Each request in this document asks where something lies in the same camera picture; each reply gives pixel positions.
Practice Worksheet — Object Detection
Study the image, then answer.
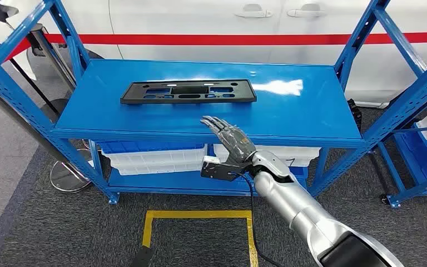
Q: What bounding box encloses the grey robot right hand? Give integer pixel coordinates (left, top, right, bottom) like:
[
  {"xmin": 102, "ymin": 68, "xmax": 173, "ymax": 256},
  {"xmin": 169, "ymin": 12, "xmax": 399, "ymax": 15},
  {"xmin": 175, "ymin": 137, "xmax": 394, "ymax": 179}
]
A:
[{"xmin": 200, "ymin": 115, "xmax": 257, "ymax": 167}]

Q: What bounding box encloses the black plastic licence plate frame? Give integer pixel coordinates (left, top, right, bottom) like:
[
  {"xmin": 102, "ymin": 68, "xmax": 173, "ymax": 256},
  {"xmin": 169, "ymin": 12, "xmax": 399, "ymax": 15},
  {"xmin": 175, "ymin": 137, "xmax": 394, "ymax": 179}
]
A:
[{"xmin": 120, "ymin": 78, "xmax": 257, "ymax": 105}]

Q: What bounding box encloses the blue metal shelf rack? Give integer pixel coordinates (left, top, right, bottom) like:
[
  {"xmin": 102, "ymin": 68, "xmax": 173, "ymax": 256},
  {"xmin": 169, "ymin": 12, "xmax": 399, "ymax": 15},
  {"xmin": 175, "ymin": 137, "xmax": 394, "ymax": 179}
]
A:
[
  {"xmin": 377, "ymin": 121, "xmax": 427, "ymax": 209},
  {"xmin": 0, "ymin": 0, "xmax": 427, "ymax": 206}
]

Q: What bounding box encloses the red barrier belt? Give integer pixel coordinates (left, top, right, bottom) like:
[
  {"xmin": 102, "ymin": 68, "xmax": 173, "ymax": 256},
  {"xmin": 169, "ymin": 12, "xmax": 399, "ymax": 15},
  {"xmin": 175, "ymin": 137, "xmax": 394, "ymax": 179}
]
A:
[{"xmin": 4, "ymin": 31, "xmax": 427, "ymax": 63}]

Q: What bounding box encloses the white car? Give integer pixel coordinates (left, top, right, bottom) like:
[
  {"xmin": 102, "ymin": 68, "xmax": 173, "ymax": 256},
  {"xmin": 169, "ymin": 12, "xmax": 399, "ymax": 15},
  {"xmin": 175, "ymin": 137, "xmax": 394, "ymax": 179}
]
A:
[{"xmin": 0, "ymin": 0, "xmax": 427, "ymax": 108}]

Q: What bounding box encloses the chrome base stanchion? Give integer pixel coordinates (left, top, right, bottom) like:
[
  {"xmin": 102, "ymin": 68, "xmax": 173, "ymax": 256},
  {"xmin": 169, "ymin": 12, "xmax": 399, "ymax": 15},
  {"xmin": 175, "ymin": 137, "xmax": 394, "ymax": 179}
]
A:
[{"xmin": 0, "ymin": 78, "xmax": 93, "ymax": 194}]

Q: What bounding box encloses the black belt stanchion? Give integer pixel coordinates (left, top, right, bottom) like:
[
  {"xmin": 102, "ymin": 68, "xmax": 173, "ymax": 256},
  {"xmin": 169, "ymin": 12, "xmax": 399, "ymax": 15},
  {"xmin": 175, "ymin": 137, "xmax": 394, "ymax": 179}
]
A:
[{"xmin": 0, "ymin": 17, "xmax": 71, "ymax": 124}]

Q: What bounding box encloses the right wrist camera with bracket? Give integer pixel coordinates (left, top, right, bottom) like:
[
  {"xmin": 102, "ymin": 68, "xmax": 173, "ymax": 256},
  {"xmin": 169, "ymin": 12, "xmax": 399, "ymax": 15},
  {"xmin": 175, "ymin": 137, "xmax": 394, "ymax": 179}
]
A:
[{"xmin": 200, "ymin": 155, "xmax": 245, "ymax": 182}]

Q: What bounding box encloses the black camera cable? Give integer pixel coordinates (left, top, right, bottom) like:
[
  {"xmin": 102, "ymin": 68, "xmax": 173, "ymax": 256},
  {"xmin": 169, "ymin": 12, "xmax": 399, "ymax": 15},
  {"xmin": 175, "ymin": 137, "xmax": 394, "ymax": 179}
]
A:
[{"xmin": 230, "ymin": 170, "xmax": 284, "ymax": 267}]

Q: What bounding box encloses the white car door handle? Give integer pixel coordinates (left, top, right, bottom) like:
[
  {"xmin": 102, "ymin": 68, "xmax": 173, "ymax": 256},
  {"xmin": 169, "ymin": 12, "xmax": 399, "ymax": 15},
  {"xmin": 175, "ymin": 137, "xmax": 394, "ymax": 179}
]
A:
[
  {"xmin": 234, "ymin": 3, "xmax": 273, "ymax": 18},
  {"xmin": 287, "ymin": 3, "xmax": 326, "ymax": 18}
]

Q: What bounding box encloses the grey belt stanchion post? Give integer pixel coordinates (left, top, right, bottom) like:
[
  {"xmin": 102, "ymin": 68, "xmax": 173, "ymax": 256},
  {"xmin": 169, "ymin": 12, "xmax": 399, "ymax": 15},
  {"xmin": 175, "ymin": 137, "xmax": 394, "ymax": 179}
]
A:
[{"xmin": 26, "ymin": 23, "xmax": 78, "ymax": 91}]

